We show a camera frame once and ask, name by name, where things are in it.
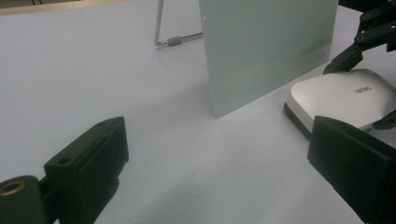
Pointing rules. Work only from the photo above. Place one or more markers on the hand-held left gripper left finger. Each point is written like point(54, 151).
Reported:
point(90, 161)

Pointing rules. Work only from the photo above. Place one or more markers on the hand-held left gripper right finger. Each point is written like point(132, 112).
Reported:
point(351, 168)

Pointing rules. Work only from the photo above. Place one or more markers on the white board eraser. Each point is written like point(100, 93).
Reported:
point(336, 96)

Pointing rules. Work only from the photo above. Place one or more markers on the pale green glass writing board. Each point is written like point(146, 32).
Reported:
point(264, 49)

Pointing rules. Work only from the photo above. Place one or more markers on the light grey table mat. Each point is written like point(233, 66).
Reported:
point(93, 77)

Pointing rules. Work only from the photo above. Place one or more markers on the metal stand leg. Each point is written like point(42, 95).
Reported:
point(174, 41)

